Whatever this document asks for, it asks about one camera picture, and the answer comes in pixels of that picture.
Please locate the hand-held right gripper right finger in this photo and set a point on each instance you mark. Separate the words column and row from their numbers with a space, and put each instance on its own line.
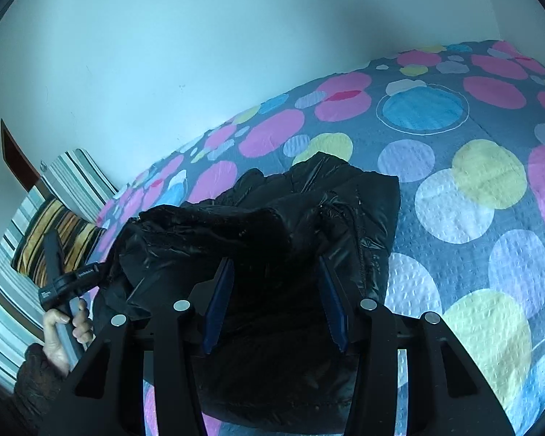
column 334, row 304

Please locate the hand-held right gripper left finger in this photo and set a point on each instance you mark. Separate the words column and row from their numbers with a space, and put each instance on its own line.
column 218, row 302

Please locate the black puffer jacket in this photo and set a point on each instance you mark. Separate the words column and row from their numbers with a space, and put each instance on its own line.
column 263, row 236

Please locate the person's left hand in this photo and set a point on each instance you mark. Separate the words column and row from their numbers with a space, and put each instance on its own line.
column 57, row 345

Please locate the striped yellow black pillow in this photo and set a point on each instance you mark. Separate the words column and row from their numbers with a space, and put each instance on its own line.
column 68, row 231

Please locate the striped headboard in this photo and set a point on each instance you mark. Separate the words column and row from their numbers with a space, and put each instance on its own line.
column 9, row 309

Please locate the brown door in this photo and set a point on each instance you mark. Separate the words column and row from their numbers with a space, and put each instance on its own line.
column 18, row 154

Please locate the bed with polka dot bedspread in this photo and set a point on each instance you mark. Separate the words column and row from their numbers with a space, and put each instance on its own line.
column 481, row 259

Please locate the wall switch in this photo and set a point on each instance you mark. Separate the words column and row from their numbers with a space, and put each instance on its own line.
column 45, row 166

